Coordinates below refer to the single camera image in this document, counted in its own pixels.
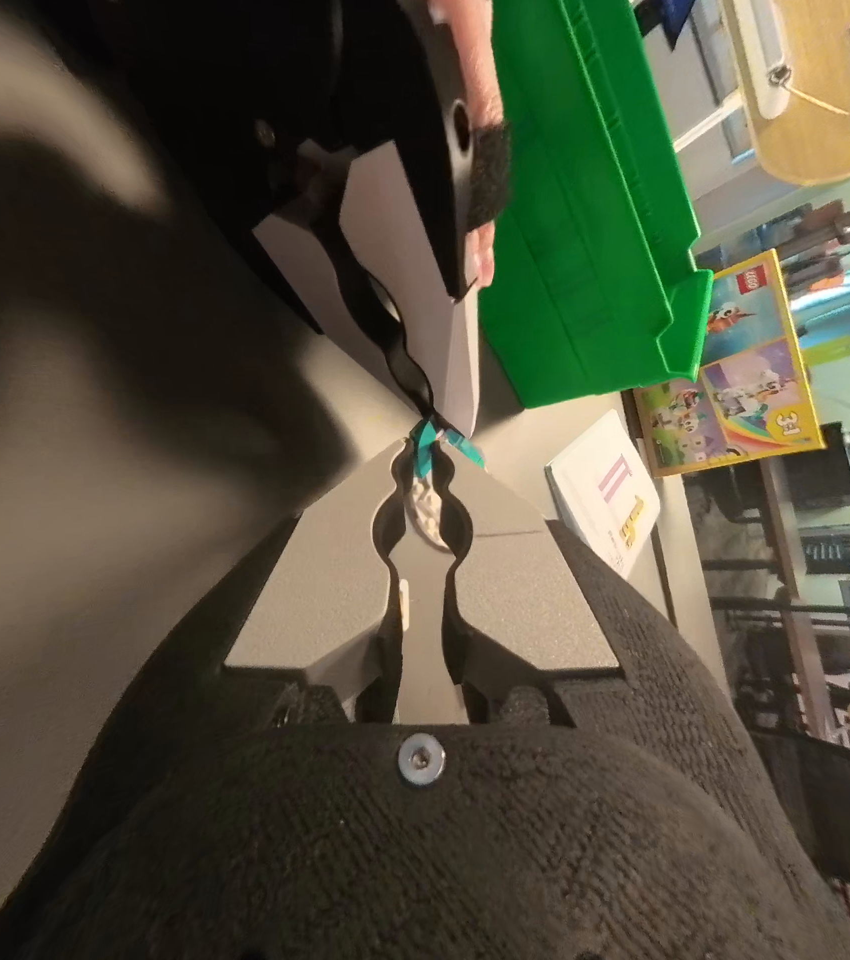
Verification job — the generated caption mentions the thick instruction booklet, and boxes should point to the thick instruction booklet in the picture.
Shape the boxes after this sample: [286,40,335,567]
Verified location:
[545,408,662,580]

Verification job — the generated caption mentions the green plastic bin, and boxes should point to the green plastic bin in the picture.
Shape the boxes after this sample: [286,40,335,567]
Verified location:
[491,0,716,411]

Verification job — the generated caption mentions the person's left hand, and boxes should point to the person's left hand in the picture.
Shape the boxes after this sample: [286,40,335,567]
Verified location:
[431,0,508,292]

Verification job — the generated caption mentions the teal brick piece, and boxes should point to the teal brick piece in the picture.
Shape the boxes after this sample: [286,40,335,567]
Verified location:
[408,416,486,479]

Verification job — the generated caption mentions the dark metal shelving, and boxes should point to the dark metal shelving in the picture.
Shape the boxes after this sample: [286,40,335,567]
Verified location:
[683,423,850,751]

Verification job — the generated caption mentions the white round studded plate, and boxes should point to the white round studded plate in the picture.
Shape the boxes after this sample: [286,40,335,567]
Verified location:
[401,480,447,555]

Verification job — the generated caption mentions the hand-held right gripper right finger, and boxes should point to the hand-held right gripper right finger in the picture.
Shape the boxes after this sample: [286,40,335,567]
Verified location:
[436,448,619,724]

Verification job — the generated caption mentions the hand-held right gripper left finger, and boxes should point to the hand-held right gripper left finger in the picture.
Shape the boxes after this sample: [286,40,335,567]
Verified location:
[224,438,406,723]

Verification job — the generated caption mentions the yellow toy set box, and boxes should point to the yellow toy set box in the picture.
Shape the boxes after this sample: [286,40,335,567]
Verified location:
[631,249,825,479]

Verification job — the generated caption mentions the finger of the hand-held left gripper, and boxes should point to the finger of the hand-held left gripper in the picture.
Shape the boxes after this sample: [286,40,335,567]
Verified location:
[251,208,437,417]
[338,142,483,451]

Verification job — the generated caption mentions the black mesh office chair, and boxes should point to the black mesh office chair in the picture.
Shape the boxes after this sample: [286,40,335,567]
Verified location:
[751,701,850,890]

